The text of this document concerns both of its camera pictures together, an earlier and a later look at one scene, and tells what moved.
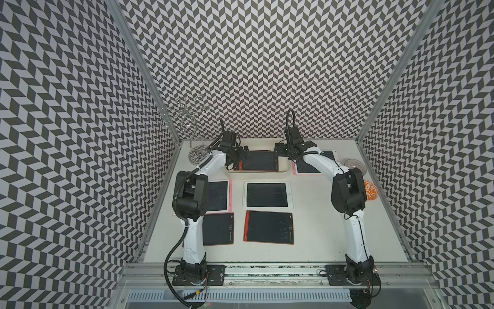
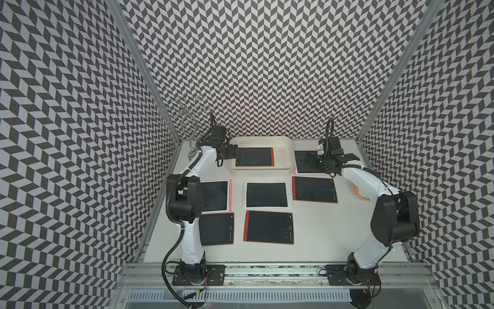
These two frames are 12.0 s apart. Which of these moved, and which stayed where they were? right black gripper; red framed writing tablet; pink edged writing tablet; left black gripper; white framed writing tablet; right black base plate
Moved: left black gripper; right black gripper
Stayed: pink edged writing tablet; right black base plate; white framed writing tablet; red framed writing tablet
